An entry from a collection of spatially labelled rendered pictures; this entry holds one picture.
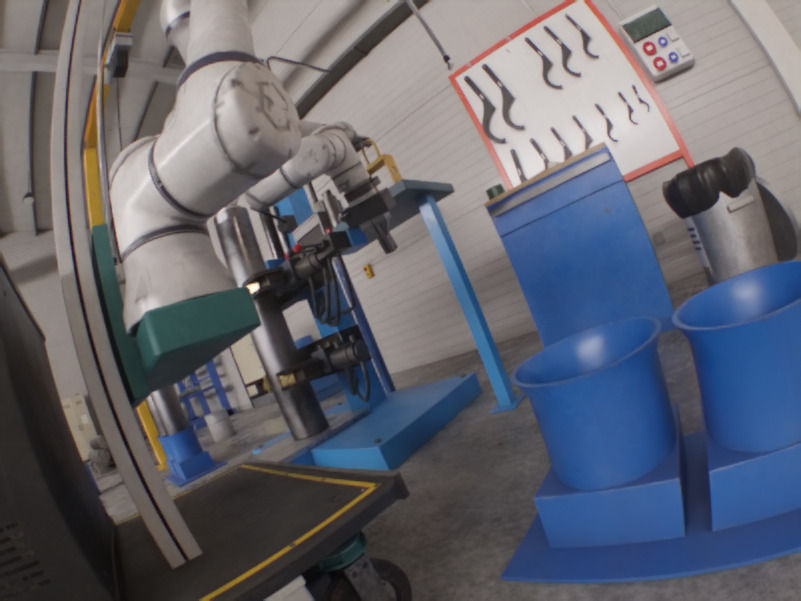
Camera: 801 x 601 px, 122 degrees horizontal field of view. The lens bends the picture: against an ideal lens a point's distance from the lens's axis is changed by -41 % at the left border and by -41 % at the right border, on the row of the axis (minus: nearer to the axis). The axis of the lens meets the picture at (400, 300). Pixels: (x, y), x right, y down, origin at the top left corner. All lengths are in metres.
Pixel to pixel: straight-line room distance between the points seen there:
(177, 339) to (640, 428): 0.68
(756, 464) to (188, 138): 0.91
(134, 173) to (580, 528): 0.93
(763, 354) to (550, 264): 1.48
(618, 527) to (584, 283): 1.38
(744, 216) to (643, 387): 1.44
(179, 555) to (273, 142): 0.61
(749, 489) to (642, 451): 0.21
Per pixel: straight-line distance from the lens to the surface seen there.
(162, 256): 0.54
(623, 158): 3.04
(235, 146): 0.47
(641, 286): 1.89
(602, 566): 0.75
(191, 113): 0.52
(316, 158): 0.78
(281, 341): 2.00
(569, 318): 1.96
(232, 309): 0.52
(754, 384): 0.62
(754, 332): 0.58
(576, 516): 0.74
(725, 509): 0.72
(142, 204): 0.57
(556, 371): 0.82
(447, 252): 1.63
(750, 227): 1.99
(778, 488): 0.72
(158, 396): 3.10
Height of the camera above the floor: 0.55
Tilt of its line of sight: 2 degrees up
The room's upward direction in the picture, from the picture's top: 22 degrees counter-clockwise
